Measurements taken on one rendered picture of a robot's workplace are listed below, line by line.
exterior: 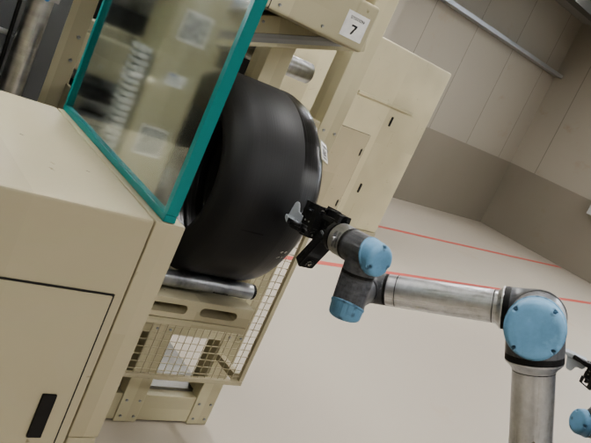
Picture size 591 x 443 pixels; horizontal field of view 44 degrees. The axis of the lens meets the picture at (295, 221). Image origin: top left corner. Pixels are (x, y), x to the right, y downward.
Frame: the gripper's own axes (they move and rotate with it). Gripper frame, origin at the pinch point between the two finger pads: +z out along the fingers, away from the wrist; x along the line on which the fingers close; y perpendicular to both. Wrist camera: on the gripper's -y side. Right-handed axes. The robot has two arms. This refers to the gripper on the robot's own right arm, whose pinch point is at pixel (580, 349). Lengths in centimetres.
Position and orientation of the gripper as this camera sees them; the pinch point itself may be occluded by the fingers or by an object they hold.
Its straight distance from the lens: 260.5
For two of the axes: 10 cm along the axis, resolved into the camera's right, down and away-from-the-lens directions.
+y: -2.8, 9.2, 2.6
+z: -2.6, -3.3, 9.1
